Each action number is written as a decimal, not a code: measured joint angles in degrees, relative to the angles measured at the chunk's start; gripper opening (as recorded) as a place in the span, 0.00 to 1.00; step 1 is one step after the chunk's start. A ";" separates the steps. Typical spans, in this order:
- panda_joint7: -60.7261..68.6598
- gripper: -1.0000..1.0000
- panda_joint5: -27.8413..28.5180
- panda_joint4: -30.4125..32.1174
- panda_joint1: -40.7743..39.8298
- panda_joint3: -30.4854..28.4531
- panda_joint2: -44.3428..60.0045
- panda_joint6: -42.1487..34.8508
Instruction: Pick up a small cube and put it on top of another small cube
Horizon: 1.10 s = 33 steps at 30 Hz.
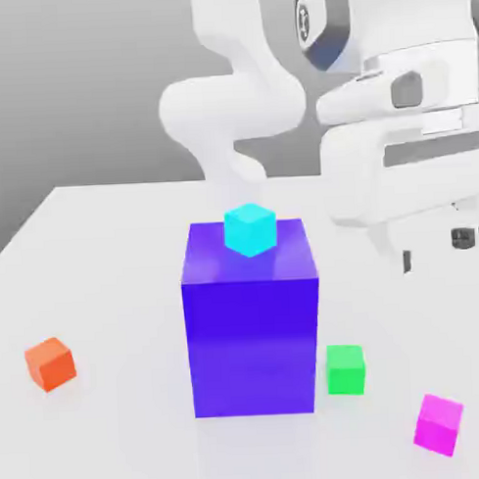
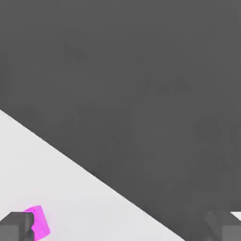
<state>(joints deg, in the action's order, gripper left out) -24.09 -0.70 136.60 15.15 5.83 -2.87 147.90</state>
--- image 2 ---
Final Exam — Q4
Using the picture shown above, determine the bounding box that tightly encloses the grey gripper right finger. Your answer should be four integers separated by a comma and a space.
202, 210, 241, 241

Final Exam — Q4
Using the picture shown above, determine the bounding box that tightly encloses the small magenta cube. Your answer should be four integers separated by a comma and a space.
23, 205, 51, 241

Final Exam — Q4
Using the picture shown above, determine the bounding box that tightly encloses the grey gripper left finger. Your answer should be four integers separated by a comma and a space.
0, 211, 36, 241

